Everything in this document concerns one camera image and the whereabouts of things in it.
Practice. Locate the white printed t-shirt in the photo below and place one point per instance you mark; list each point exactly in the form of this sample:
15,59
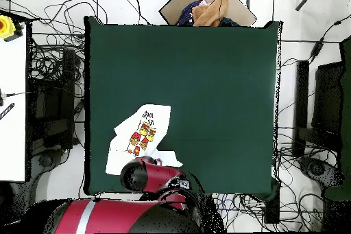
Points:
123,146

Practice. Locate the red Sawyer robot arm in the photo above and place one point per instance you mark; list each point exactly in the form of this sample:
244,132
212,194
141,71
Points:
161,175

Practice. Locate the dark green table cloth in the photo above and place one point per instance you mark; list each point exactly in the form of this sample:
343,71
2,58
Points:
219,80

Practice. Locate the white table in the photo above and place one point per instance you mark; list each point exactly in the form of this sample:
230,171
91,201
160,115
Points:
12,140

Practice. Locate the black box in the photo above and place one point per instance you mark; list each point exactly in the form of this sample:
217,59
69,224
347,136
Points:
272,212

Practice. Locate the black ribbed strip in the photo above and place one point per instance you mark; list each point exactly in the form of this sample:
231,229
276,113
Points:
6,111

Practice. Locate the blue dotted garment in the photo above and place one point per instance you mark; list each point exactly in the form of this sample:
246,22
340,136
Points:
187,14

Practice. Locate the cardboard box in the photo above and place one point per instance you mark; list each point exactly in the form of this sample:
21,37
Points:
175,6

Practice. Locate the dark blue garment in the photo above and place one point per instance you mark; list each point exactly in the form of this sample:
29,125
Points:
229,22

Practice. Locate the orange towel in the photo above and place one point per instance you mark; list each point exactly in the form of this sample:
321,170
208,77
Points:
211,11

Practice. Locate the yellow emergency stop button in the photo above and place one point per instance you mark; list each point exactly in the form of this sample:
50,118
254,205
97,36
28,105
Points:
6,28

